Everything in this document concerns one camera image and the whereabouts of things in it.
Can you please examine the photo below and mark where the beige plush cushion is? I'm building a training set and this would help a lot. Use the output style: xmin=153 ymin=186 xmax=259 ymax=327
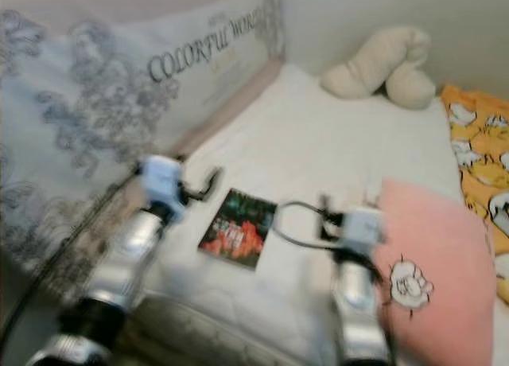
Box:
xmin=321 ymin=25 xmax=438 ymax=111

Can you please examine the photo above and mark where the white quilted mattress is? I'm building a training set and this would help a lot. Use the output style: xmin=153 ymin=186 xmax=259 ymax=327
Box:
xmin=127 ymin=62 xmax=478 ymax=366

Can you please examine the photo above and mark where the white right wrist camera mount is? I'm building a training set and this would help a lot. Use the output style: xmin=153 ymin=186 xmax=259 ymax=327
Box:
xmin=342 ymin=207 xmax=387 ymax=259

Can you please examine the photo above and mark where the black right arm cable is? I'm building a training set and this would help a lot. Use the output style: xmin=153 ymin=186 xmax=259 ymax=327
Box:
xmin=273 ymin=201 xmax=347 ymax=252

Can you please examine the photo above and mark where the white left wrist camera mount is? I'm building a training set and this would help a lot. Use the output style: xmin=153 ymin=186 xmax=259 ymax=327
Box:
xmin=142 ymin=155 xmax=185 ymax=216

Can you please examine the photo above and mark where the printed fabric bed guard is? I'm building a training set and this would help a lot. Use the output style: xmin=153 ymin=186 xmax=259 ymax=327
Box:
xmin=0 ymin=0 xmax=283 ymax=303

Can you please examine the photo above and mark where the pink pillow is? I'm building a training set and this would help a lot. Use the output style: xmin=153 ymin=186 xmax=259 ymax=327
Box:
xmin=370 ymin=177 xmax=498 ymax=366

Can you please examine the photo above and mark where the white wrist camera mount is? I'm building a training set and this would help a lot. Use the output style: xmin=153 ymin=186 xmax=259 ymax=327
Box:
xmin=142 ymin=155 xmax=185 ymax=216
xmin=342 ymin=207 xmax=387 ymax=259

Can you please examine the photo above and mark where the yellow cartoon egg blanket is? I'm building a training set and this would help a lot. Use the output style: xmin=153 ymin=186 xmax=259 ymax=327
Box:
xmin=439 ymin=84 xmax=509 ymax=303

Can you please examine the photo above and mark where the dark book with red cover art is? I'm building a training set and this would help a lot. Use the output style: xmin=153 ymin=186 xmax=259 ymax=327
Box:
xmin=197 ymin=188 xmax=278 ymax=270

